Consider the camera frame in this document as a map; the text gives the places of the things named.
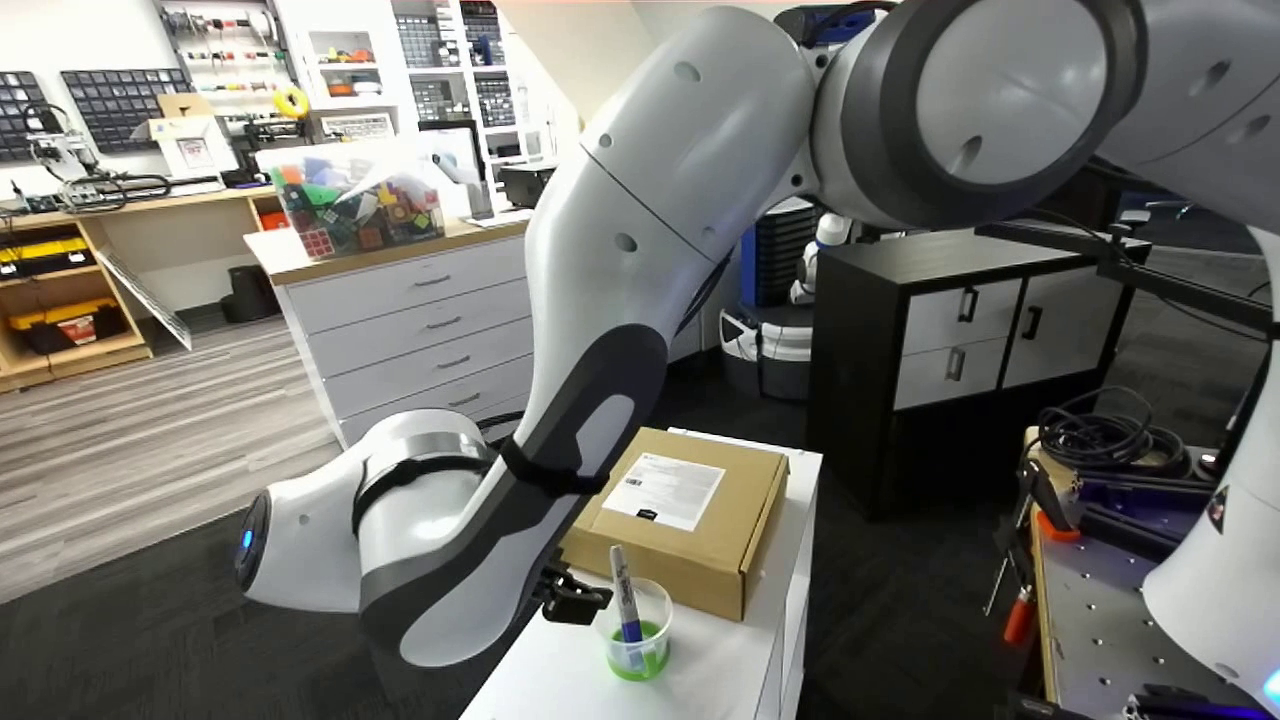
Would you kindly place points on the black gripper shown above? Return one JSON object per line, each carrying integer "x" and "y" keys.
{"x": 572, "y": 597}

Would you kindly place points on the green translucent cup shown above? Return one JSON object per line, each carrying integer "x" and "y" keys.
{"x": 654, "y": 649}

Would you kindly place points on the black keyboard on wall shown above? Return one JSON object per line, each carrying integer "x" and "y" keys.
{"x": 121, "y": 107}
{"x": 20, "y": 119}

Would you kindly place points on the blue and black box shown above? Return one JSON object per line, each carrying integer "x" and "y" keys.
{"x": 1146, "y": 514}

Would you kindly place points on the black cabinet with white drawers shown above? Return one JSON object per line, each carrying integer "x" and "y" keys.
{"x": 865, "y": 424}

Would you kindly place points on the yellow tape dispenser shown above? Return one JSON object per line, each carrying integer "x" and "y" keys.
{"x": 293, "y": 107}

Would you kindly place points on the grey pen with blue cap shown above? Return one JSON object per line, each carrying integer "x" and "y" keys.
{"x": 624, "y": 587}

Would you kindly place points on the brown cardboard box with label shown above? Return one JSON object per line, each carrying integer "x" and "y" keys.
{"x": 705, "y": 532}

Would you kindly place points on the white paper sheet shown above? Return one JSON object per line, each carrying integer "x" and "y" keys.
{"x": 276, "y": 248}

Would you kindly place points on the perforated metal plate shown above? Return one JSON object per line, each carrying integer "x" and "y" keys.
{"x": 1106, "y": 626}

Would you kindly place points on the black metal bar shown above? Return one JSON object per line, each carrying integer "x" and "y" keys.
{"x": 1172, "y": 286}

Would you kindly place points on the black electronic device box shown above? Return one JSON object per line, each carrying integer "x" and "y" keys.
{"x": 526, "y": 184}

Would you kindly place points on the white drawer cabinet wooden top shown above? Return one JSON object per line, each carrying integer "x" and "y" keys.
{"x": 401, "y": 335}

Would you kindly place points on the white wall shelving with parts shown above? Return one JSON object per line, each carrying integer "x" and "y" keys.
{"x": 346, "y": 62}

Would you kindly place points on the low wooden shelf unit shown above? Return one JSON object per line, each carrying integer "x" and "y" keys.
{"x": 64, "y": 301}

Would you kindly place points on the wooden workbench desk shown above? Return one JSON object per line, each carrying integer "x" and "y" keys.
{"x": 173, "y": 247}

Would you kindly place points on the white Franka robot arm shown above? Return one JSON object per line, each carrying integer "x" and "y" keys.
{"x": 666, "y": 173}

